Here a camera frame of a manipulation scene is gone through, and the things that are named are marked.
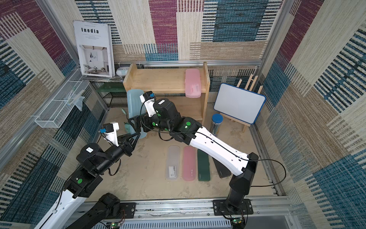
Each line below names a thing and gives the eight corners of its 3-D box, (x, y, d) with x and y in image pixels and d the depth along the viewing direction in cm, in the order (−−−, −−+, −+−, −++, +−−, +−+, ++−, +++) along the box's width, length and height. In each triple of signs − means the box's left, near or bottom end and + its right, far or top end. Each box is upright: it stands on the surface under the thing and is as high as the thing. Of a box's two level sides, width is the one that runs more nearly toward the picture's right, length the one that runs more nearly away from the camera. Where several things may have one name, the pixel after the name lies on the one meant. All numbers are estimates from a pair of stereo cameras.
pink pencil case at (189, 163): (182, 181, 85) (182, 179, 84) (182, 147, 99) (182, 146, 98) (196, 181, 85) (197, 179, 84) (195, 147, 99) (195, 146, 97)
